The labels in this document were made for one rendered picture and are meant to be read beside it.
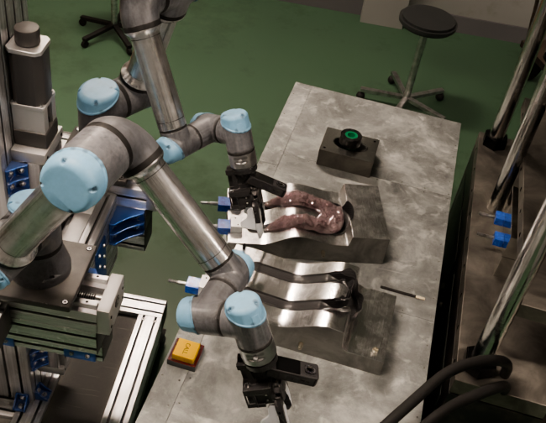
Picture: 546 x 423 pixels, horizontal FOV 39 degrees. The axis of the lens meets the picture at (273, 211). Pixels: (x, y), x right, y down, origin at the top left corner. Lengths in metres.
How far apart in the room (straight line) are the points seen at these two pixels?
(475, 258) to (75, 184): 1.56
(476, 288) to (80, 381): 1.39
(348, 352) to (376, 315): 0.17
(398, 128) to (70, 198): 1.87
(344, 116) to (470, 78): 2.26
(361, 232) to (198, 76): 2.50
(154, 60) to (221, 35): 3.21
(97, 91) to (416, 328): 1.15
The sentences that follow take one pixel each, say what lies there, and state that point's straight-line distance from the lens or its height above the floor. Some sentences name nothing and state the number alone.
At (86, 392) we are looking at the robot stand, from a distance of 2.80.
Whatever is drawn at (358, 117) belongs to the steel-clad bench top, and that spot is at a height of 0.80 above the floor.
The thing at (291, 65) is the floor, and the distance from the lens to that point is 4.96.
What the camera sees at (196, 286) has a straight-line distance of 2.25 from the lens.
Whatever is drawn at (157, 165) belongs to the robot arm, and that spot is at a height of 1.51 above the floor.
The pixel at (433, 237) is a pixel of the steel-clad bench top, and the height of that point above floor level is 0.80.
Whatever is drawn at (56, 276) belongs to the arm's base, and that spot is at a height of 1.06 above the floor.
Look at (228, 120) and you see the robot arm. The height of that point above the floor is 1.34.
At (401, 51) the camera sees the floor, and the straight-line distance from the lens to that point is 5.36.
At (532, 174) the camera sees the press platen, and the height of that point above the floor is 1.04.
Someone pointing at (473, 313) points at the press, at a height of 0.78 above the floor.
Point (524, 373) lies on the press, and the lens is 2.38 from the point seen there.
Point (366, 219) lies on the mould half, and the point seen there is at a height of 0.91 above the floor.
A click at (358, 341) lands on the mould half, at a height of 0.86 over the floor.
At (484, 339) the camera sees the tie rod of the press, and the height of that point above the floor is 0.92.
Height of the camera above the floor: 2.50
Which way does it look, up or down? 41 degrees down
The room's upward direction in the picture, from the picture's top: 10 degrees clockwise
